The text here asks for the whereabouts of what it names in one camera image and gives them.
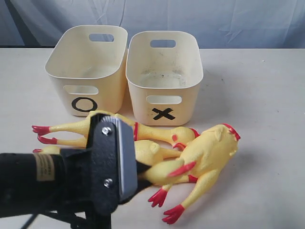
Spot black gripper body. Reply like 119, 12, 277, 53
59, 114, 138, 229

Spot rubber chicken with head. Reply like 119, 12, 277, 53
32, 110, 200, 150

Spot headless rubber chicken body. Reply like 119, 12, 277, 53
148, 123, 241, 225

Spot detached rubber chicken head neck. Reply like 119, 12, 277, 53
137, 158, 197, 186

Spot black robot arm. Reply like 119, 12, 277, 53
0, 114, 151, 229

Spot cream bin marked O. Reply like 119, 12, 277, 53
45, 25, 128, 116

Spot cream bin marked X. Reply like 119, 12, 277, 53
126, 31, 203, 126

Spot blue grey backdrop curtain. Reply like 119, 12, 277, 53
0, 0, 305, 49

